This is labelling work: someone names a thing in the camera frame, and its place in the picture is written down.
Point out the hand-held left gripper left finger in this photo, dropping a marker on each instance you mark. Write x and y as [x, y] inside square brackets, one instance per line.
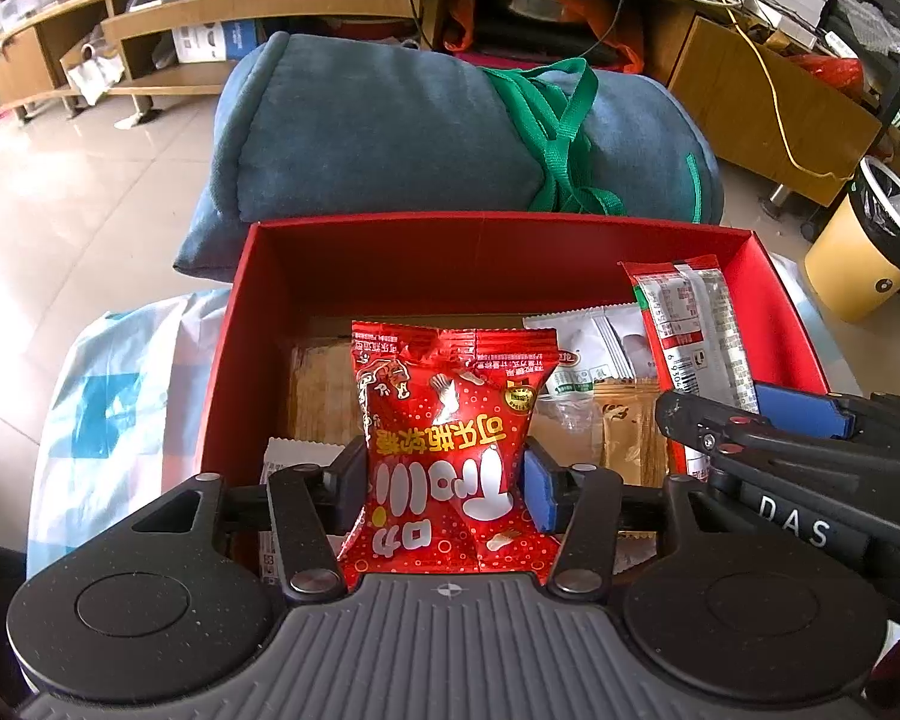
[349, 480]

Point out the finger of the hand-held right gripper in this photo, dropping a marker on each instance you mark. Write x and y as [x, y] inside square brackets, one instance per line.
[795, 409]
[720, 427]

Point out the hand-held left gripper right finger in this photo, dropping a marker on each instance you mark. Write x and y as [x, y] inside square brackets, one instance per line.
[536, 487]

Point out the white printed snack packet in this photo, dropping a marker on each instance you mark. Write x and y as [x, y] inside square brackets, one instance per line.
[292, 457]

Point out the gold foil snack packet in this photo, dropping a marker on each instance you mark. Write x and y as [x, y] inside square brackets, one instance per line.
[630, 435]

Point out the golden brown snack packet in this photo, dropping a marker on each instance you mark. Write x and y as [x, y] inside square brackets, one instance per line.
[322, 390]

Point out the red white long snack packet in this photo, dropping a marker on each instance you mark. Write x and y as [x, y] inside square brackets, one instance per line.
[690, 330]

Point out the red candy packet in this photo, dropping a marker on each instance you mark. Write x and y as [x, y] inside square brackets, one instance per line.
[435, 420]

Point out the red cardboard box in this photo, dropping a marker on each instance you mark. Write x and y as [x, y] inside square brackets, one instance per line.
[420, 270]

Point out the yellow trash bin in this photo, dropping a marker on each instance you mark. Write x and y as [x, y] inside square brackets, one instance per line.
[847, 262]

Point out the wooden tv cabinet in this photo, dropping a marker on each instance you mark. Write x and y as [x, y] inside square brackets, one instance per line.
[757, 90]

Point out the red plastic bag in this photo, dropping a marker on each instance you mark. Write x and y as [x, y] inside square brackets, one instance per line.
[832, 71]

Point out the rolled blue blanket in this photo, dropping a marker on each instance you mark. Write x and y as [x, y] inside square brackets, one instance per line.
[382, 135]

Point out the white power strip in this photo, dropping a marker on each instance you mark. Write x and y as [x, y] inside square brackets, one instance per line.
[836, 41]

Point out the blue white carton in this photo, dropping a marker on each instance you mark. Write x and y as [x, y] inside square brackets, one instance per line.
[210, 41]

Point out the orange bag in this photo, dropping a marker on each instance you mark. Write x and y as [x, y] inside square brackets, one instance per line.
[461, 22]

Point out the white plastic bag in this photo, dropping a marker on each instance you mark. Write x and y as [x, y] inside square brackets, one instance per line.
[94, 79]

